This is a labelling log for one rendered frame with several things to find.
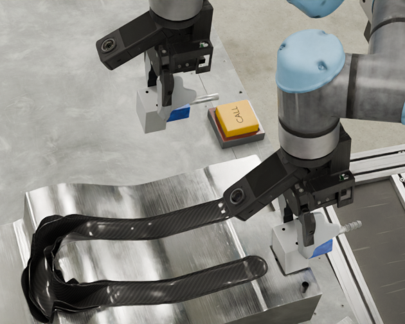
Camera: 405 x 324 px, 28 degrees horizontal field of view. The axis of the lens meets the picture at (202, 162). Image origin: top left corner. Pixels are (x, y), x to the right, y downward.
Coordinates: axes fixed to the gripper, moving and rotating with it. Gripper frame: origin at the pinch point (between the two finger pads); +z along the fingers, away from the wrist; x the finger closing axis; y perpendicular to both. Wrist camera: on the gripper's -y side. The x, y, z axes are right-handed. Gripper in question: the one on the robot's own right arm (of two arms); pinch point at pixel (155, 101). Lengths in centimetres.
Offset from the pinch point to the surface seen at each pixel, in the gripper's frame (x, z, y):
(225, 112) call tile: 3.4, 11.4, 14.5
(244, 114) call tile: 2.1, 11.4, 17.6
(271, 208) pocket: -19.0, 8.8, 13.8
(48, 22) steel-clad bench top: 36.4, 15.1, -9.7
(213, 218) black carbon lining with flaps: -19.3, 6.9, 3.7
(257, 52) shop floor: 88, 95, 67
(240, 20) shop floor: 103, 95, 67
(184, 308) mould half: -32.3, 6.8, -5.4
